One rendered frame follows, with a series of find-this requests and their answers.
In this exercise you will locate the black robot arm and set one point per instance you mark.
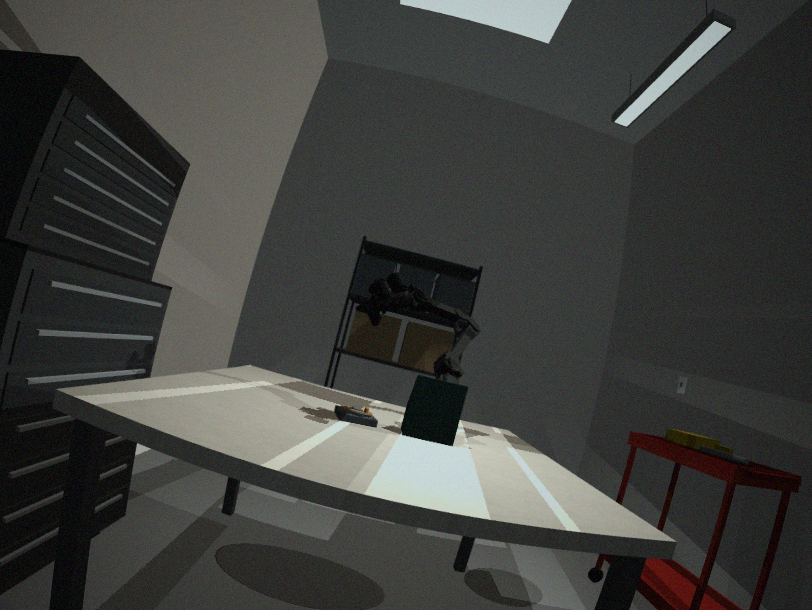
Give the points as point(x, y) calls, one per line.
point(447, 367)

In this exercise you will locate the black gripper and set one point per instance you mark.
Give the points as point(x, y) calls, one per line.
point(386, 301)

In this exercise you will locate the orange round plate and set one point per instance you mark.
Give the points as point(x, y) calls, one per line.
point(364, 412)

